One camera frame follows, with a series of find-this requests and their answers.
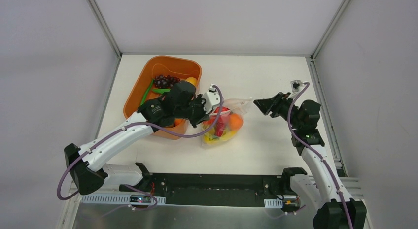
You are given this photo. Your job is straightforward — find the red toy strawberry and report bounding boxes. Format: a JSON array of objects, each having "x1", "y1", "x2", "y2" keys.
[{"x1": 213, "y1": 107, "x2": 230, "y2": 117}]

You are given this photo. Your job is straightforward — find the orange toy tangerine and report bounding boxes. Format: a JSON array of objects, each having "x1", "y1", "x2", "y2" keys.
[{"x1": 229, "y1": 113, "x2": 244, "y2": 131}]

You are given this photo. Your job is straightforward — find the yellow banana bunch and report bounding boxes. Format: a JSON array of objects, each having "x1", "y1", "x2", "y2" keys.
[{"x1": 202, "y1": 128, "x2": 238, "y2": 145}]

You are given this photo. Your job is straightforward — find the long red toy chili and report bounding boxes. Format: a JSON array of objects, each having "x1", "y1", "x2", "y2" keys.
[{"x1": 214, "y1": 117, "x2": 228, "y2": 137}]

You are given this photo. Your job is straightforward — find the clear zip top bag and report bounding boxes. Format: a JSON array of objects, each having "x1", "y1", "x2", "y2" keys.
[{"x1": 201, "y1": 98, "x2": 254, "y2": 146}]

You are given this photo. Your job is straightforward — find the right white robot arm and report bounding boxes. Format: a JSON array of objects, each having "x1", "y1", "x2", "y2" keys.
[{"x1": 253, "y1": 92, "x2": 367, "y2": 229}]

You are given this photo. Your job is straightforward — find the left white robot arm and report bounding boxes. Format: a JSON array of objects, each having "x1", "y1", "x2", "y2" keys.
[{"x1": 59, "y1": 81, "x2": 222, "y2": 196}]

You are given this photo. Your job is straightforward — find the orange green toy mango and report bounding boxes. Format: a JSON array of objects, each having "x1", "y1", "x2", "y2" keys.
[{"x1": 174, "y1": 118, "x2": 185, "y2": 126}]

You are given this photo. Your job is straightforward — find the yellow orange toy fruit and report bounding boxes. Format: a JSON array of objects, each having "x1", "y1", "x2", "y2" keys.
[{"x1": 185, "y1": 77, "x2": 198, "y2": 87}]

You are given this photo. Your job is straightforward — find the dark purple toy grapes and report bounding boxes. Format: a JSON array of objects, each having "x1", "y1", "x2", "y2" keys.
[{"x1": 153, "y1": 75, "x2": 180, "y2": 89}]

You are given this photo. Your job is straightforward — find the green toy chili pepper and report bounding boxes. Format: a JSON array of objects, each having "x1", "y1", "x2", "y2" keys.
[{"x1": 139, "y1": 79, "x2": 154, "y2": 106}]

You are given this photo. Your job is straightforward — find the orange plastic bin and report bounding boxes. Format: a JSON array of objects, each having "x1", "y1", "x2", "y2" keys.
[{"x1": 123, "y1": 55, "x2": 202, "y2": 118}]

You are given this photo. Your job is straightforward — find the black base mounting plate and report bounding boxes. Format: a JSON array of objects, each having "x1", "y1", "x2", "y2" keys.
[{"x1": 119, "y1": 173, "x2": 302, "y2": 211}]

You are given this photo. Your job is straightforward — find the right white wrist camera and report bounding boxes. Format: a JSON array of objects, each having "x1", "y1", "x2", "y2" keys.
[{"x1": 290, "y1": 80, "x2": 304, "y2": 93}]

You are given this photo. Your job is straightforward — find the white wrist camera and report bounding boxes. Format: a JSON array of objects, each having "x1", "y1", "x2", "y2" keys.
[
  {"x1": 202, "y1": 84, "x2": 221, "y2": 114},
  {"x1": 290, "y1": 80, "x2": 304, "y2": 93}
]

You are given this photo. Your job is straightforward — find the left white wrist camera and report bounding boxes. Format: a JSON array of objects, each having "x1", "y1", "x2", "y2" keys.
[{"x1": 202, "y1": 84, "x2": 221, "y2": 114}]

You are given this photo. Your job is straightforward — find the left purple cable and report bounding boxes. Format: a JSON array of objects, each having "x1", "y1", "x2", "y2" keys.
[{"x1": 57, "y1": 85, "x2": 225, "y2": 201}]

